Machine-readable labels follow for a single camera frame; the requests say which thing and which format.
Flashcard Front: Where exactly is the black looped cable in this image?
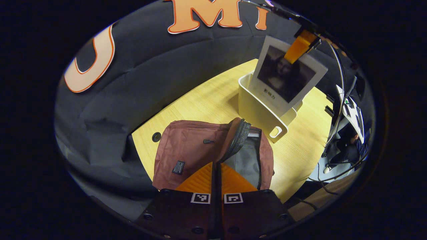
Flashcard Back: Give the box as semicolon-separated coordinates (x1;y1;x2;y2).
309;152;369;183

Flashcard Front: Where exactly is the maroon schoolbag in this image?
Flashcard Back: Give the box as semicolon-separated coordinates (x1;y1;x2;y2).
152;117;275;191

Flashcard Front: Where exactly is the white plastic bookshelf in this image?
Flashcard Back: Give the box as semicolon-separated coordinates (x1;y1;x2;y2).
238;72;303;144

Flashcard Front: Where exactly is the white portrait cover book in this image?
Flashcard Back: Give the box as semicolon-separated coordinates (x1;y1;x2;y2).
249;36;328;117

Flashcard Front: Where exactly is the white patterned board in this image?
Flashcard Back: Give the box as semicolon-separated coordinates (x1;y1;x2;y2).
335;85;365;144

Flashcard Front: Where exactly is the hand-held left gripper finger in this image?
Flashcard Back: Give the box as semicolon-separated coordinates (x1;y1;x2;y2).
135;162;217;239
217;163;296;239

